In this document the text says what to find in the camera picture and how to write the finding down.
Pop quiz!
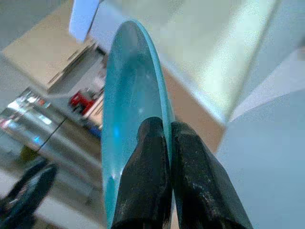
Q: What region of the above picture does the dark glossy object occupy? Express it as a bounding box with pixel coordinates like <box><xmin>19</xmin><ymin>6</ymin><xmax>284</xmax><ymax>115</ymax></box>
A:
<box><xmin>0</xmin><ymin>157</ymin><xmax>58</xmax><ymax>227</ymax></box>

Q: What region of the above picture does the blue container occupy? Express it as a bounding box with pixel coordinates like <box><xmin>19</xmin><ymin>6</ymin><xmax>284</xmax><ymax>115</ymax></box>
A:
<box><xmin>90</xmin><ymin>124</ymin><xmax>102</xmax><ymax>140</ymax></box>

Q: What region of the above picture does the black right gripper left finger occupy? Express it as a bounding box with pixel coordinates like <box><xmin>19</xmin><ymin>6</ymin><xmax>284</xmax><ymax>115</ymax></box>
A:
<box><xmin>112</xmin><ymin>116</ymin><xmax>173</xmax><ymax>229</ymax></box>

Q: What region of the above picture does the red appliance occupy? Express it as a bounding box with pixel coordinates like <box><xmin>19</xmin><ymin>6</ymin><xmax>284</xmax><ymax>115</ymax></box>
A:
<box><xmin>69</xmin><ymin>87</ymin><xmax>96</xmax><ymax>114</ymax></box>

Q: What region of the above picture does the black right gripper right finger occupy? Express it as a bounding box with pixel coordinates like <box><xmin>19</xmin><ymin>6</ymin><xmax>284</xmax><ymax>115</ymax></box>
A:
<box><xmin>170</xmin><ymin>121</ymin><xmax>254</xmax><ymax>229</ymax></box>

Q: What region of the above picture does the beige wall cabinet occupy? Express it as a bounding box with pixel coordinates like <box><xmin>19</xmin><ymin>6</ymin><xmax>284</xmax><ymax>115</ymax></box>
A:
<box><xmin>1</xmin><ymin>2</ymin><xmax>100</xmax><ymax>93</ymax></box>

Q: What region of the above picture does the teal glass plate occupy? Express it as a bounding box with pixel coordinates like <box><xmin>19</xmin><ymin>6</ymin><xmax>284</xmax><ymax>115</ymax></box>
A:
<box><xmin>101</xmin><ymin>20</ymin><xmax>176</xmax><ymax>229</ymax></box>

